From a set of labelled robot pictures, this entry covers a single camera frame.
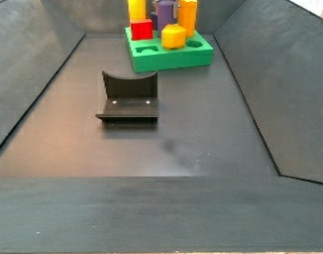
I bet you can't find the purple cylinder block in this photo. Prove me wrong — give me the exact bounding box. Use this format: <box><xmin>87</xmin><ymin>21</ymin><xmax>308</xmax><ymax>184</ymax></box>
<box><xmin>157</xmin><ymin>0</ymin><xmax>176</xmax><ymax>32</ymax></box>

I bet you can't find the black curved holder stand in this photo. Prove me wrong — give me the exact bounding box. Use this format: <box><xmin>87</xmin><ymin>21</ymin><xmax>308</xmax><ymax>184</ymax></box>
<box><xmin>94</xmin><ymin>71</ymin><xmax>158</xmax><ymax>121</ymax></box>

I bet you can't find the green shape sorter base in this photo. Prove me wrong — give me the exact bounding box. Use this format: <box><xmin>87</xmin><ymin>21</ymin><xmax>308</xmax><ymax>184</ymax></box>
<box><xmin>124</xmin><ymin>27</ymin><xmax>213</xmax><ymax>72</ymax></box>

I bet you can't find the yellow pentagon block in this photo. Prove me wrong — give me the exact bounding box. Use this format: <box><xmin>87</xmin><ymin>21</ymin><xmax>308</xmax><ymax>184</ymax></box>
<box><xmin>161</xmin><ymin>24</ymin><xmax>186</xmax><ymax>50</ymax></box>

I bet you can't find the red cube block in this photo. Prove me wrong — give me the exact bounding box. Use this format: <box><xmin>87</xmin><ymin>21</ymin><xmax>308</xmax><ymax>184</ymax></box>
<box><xmin>129</xmin><ymin>19</ymin><xmax>153</xmax><ymax>41</ymax></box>

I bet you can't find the blue cylinder block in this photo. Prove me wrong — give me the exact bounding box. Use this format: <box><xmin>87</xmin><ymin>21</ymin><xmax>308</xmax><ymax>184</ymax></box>
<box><xmin>149</xmin><ymin>12</ymin><xmax>157</xmax><ymax>31</ymax></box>

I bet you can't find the yellow star block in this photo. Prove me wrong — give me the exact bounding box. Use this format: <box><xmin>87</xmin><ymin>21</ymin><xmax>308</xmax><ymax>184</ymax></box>
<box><xmin>177</xmin><ymin>0</ymin><xmax>197</xmax><ymax>37</ymax></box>

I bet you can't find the tall yellow rectangular block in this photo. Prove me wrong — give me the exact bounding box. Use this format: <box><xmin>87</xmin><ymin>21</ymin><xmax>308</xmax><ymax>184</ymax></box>
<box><xmin>126</xmin><ymin>0</ymin><xmax>145</xmax><ymax>21</ymax></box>

